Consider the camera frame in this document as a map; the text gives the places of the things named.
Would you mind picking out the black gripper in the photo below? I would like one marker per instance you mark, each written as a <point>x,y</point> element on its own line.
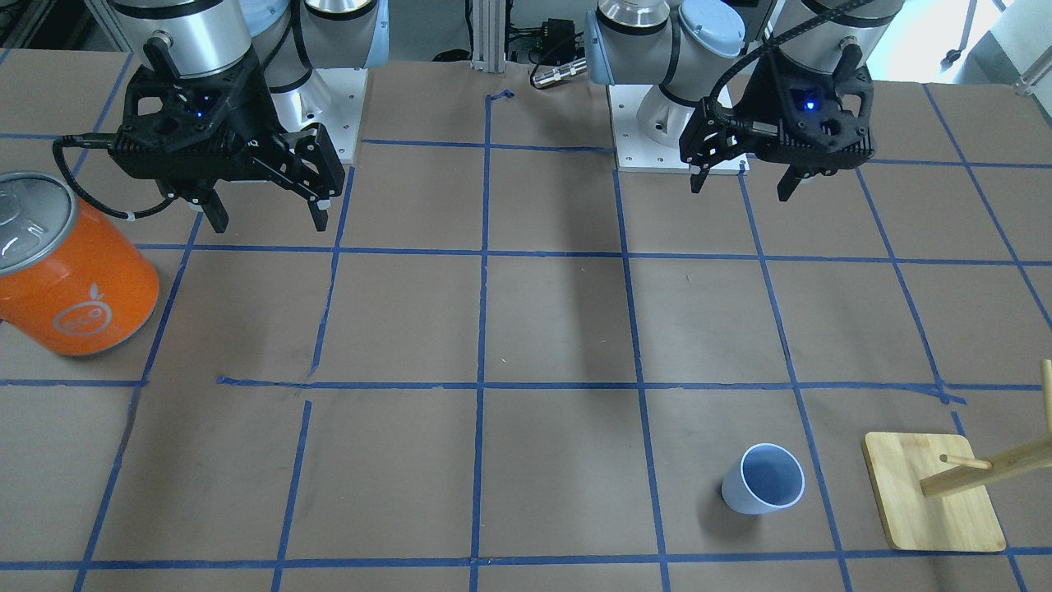
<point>249,117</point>
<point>754,105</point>

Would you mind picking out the light blue plastic cup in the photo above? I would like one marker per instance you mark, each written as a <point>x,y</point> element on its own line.
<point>767,478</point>

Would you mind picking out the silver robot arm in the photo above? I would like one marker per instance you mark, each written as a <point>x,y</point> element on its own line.
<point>191,39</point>
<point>699,50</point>

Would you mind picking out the orange tin can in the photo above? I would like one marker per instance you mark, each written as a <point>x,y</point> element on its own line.
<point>70,280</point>

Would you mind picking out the wooden mug tree stand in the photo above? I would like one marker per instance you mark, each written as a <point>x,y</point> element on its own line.
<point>931,489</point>

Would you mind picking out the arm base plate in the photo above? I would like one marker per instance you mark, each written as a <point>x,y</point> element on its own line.
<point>333,97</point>
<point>647,127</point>

